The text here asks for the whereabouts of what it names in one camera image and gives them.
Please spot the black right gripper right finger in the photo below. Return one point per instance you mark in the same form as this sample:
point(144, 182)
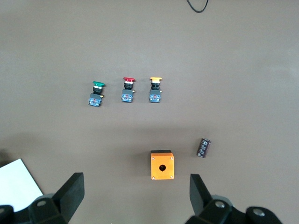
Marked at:
point(198, 193)

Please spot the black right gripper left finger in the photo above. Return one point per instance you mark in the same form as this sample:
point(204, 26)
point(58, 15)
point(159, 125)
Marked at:
point(72, 191)

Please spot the green push button switch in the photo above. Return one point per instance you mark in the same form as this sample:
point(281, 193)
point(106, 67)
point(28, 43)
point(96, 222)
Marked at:
point(95, 100)

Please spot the small black contact block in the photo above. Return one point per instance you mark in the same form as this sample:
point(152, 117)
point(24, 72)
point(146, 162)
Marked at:
point(204, 148)

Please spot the orange button enclosure box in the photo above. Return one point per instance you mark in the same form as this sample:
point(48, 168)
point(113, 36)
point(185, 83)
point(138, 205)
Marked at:
point(156, 166)

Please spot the white drawer cabinet grey frame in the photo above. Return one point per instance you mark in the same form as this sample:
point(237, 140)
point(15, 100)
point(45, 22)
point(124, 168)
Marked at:
point(16, 184)

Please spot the yellow push button switch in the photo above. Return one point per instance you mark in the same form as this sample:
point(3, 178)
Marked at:
point(154, 96)

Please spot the red push button switch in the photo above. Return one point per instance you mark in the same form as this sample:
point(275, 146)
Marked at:
point(127, 96)

